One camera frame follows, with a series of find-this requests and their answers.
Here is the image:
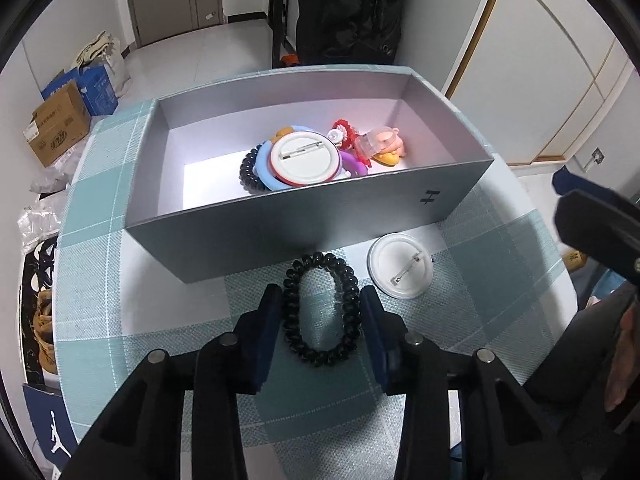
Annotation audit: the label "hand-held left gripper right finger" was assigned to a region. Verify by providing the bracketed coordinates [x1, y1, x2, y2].
[359, 285, 583, 480]

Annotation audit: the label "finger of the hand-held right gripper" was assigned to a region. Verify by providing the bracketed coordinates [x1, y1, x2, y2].
[552, 166, 616, 196]

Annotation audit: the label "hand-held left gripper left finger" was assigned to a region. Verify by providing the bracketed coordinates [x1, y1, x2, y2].
[72, 284, 285, 480]

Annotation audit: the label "black spiral hair tie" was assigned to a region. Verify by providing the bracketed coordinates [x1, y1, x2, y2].
[282, 252, 362, 368]
[239, 144, 266, 193]

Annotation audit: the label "grey cardboard box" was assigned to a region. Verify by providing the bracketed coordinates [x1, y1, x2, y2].
[125, 69, 496, 285]

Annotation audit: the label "light blue bracelet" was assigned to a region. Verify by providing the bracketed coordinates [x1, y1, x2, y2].
[252, 124, 346, 192]

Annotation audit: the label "red rimmed white pin badge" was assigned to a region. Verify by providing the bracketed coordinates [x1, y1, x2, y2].
[269, 131, 343, 190]

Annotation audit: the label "red frilly hair accessory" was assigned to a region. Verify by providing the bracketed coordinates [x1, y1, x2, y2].
[330, 119, 357, 150]

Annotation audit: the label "person's right hand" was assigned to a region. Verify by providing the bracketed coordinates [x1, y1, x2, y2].
[602, 304, 640, 413]

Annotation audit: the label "teal checked tablecloth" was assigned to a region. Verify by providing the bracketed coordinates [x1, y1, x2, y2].
[55, 62, 581, 480]

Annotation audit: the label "white wardrobe with wood trim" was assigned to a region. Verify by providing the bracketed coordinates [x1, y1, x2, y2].
[445, 0, 638, 167]

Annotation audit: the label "person's dark trousers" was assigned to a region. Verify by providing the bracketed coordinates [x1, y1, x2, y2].
[522, 280, 640, 480]

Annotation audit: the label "pink toy figure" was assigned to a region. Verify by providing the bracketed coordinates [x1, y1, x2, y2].
[356, 126, 407, 167]

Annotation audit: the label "tan leather boot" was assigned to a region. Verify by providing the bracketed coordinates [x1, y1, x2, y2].
[31, 287, 58, 376]

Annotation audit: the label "blue shoe box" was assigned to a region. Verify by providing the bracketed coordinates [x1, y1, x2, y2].
[22, 384, 81, 473]

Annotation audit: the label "black white patterned bag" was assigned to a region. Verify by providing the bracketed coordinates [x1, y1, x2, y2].
[20, 237, 60, 311]

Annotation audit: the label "crumpled clear plastic wrap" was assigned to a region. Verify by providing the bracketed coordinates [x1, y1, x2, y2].
[17, 195, 63, 256]
[30, 162, 76, 196]

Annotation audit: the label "large black bag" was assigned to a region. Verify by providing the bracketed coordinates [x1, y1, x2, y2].
[296, 0, 408, 67]

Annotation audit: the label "brown cardboard box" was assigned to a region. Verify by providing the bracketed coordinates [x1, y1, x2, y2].
[22, 81, 92, 167]

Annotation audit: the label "blue cardboard box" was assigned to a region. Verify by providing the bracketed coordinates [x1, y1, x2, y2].
[41, 65, 120, 117]

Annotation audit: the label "white plastic bag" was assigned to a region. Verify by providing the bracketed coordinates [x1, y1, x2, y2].
[102, 40, 132, 98]

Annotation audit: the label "black clothes rack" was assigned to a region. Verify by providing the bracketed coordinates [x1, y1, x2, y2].
[270, 0, 292, 68]

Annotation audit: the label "beige canvas tote bag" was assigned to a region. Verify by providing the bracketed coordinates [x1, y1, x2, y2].
[70, 31, 121, 73]

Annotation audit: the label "grey room door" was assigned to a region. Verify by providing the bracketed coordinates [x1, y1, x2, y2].
[125, 0, 223, 48]

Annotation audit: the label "purple bracelet with black charm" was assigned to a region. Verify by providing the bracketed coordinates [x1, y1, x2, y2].
[337, 150, 371, 177]

